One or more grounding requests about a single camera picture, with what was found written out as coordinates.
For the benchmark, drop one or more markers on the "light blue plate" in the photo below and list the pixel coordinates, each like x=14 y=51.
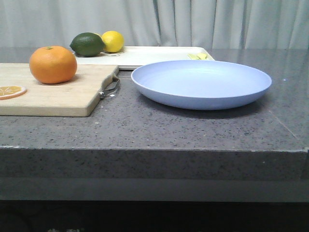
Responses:
x=200 y=84

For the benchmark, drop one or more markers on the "orange mandarin fruit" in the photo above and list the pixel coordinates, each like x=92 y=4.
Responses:
x=53 y=64

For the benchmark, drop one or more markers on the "white plastic tray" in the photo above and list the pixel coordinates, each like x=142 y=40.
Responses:
x=132 y=57

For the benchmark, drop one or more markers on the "yellow-green plastic cutlery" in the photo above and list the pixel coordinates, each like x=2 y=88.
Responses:
x=199 y=56

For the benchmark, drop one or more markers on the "wooden cutting board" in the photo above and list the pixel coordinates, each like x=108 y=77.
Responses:
x=77 y=97

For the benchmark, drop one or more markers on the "yellow lemon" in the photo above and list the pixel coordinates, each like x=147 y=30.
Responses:
x=113 y=40

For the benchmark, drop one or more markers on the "green lime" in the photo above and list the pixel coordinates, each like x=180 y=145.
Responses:
x=87 y=44

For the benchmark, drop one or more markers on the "orange slice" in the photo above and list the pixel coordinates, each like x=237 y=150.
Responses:
x=8 y=92

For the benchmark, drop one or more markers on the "white curtain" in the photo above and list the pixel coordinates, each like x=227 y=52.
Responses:
x=219 y=24

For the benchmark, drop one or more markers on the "metal cutting board handle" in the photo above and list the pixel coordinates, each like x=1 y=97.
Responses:
x=112 y=87

